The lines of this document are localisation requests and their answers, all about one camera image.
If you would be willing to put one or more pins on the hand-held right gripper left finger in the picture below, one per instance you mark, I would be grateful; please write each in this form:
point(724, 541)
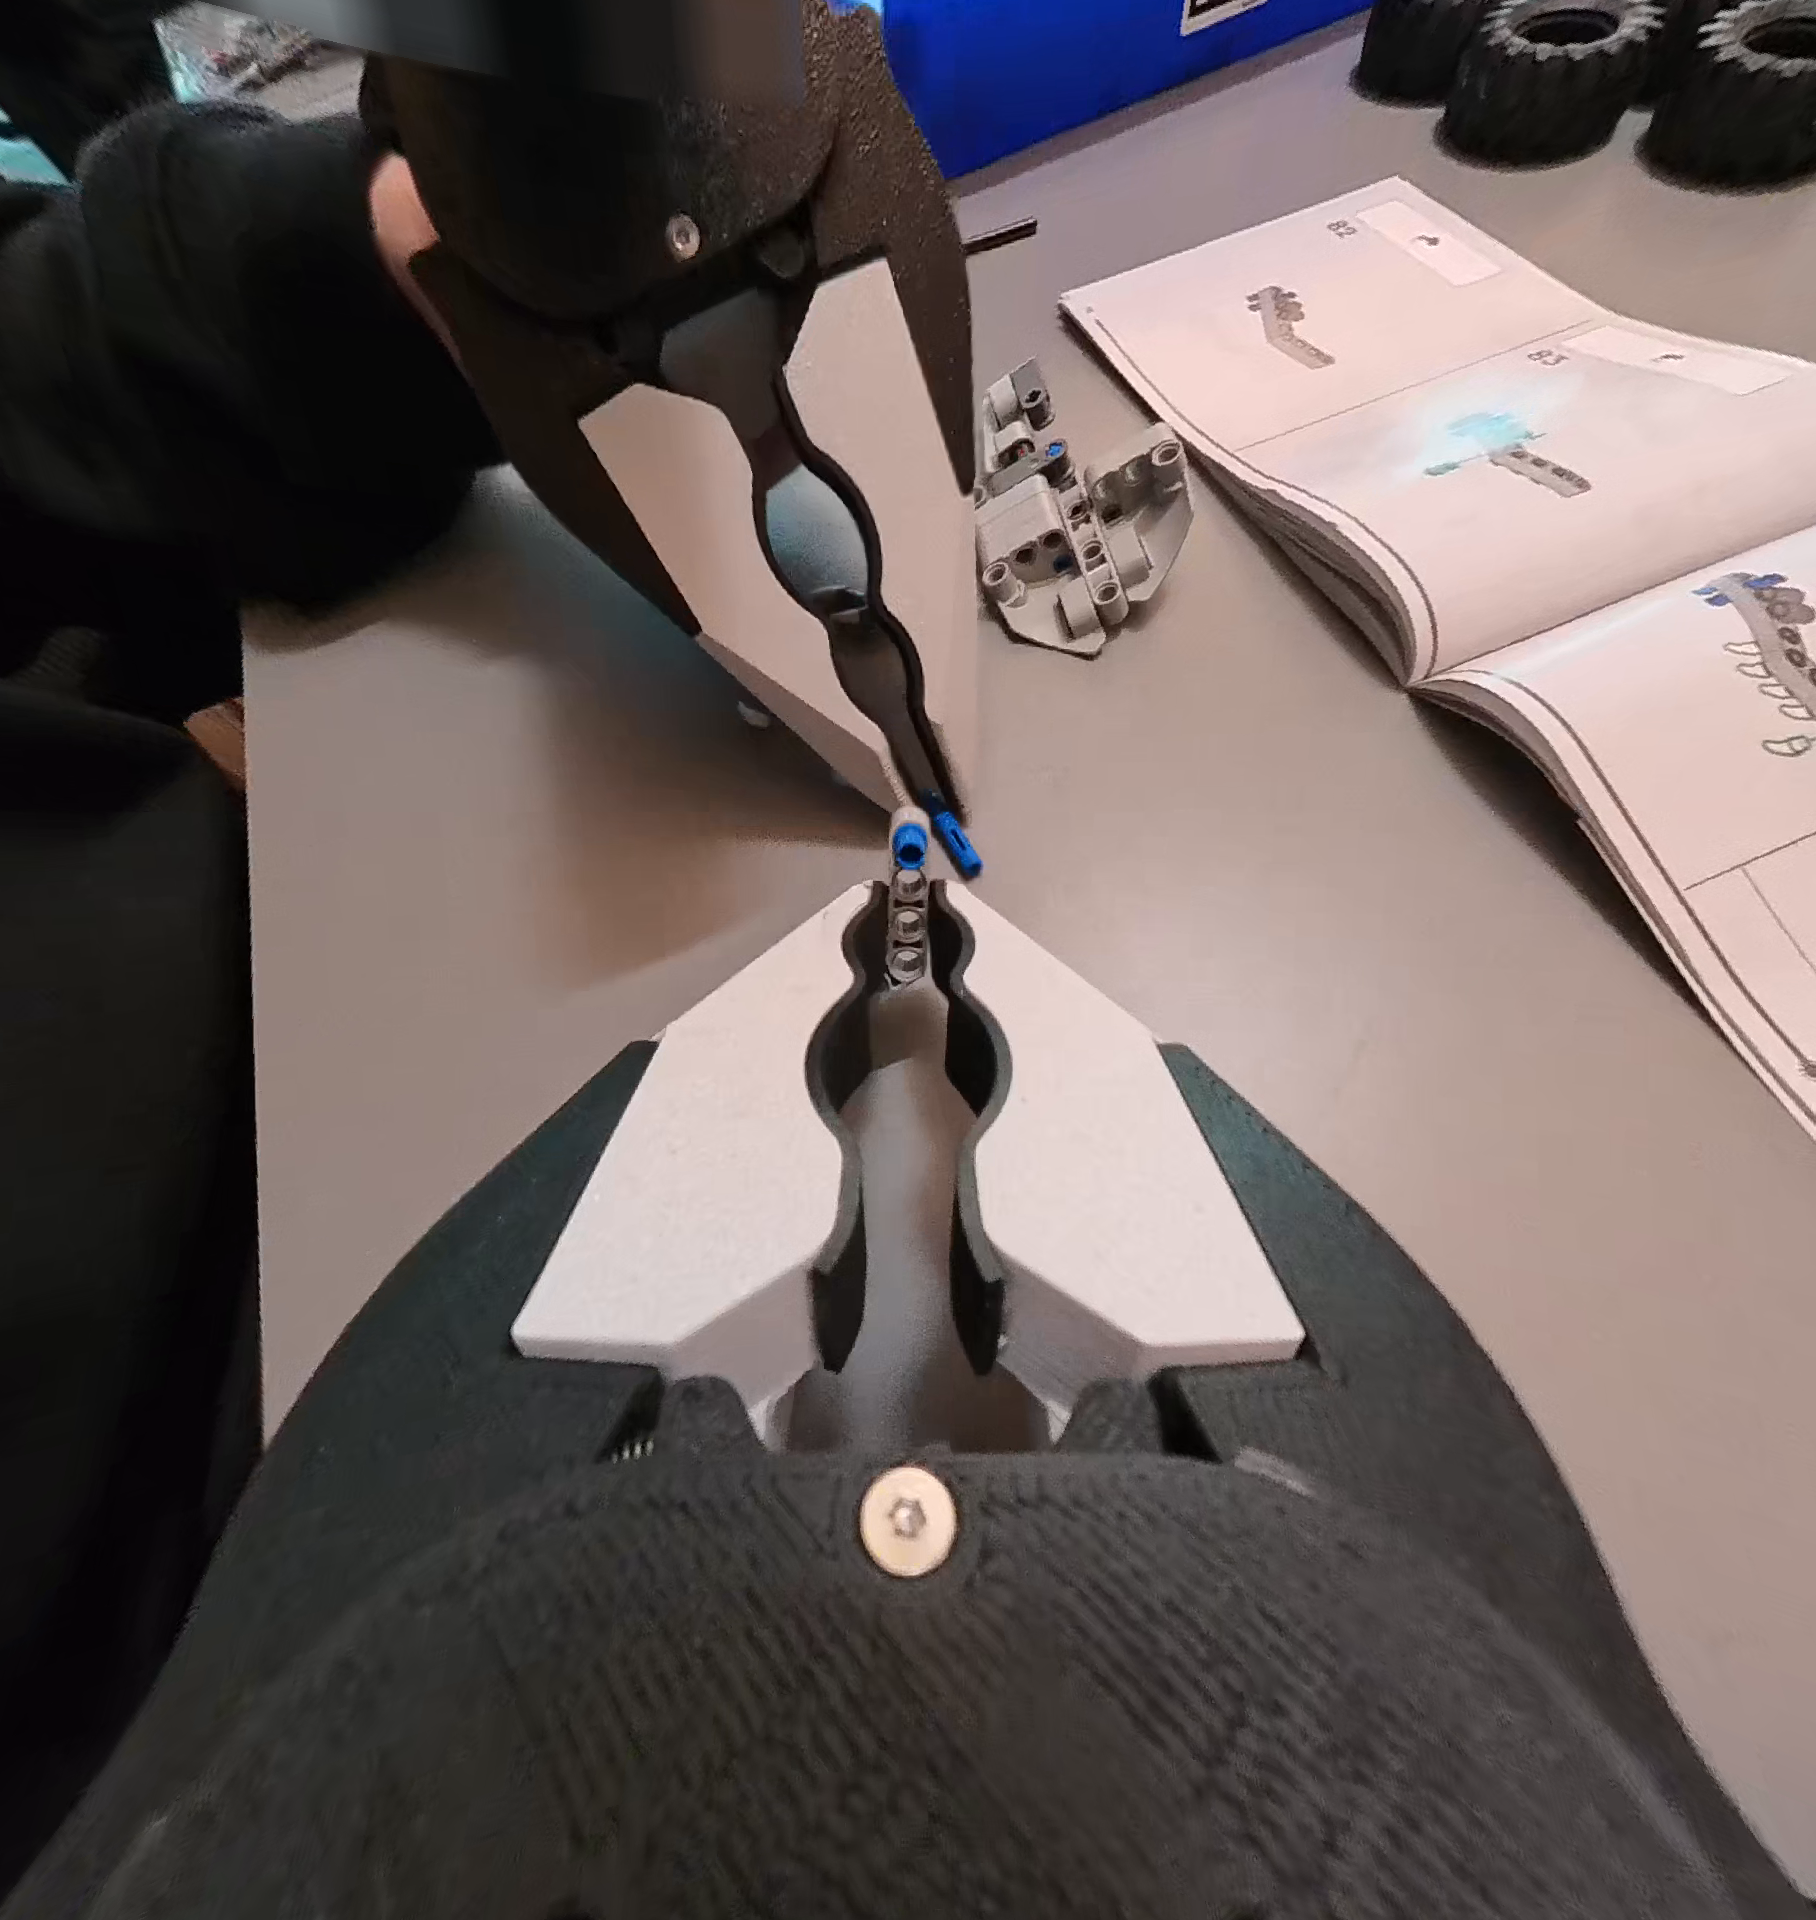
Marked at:
point(698, 1200)

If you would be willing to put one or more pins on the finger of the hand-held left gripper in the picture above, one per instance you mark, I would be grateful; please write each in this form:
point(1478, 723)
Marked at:
point(698, 511)
point(908, 496)

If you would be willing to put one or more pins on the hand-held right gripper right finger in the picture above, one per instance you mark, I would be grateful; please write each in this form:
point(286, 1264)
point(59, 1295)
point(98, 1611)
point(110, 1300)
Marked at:
point(1133, 1200)

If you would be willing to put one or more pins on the grey bent brick beam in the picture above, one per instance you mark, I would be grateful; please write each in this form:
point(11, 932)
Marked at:
point(891, 915)

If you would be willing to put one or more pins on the person's left forearm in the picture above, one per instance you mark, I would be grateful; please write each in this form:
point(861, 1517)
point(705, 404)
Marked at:
point(174, 346)

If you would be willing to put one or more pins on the person's left hand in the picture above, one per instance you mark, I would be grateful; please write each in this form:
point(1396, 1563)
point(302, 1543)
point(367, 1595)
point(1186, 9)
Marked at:
point(404, 209)

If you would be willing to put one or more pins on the grey brick assembly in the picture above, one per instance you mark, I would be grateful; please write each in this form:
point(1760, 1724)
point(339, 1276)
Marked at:
point(1133, 496)

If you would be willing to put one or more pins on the black brick axle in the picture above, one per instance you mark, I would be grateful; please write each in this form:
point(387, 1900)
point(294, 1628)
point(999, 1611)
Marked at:
point(999, 233)

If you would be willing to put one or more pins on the blue plastic bin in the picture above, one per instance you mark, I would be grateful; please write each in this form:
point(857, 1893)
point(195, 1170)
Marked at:
point(1073, 75)

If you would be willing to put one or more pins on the open instruction booklet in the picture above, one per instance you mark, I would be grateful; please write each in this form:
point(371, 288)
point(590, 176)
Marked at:
point(1448, 451)

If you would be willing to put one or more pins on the person's torso in black hoodie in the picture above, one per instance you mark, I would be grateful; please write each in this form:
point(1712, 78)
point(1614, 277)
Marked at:
point(85, 1050)

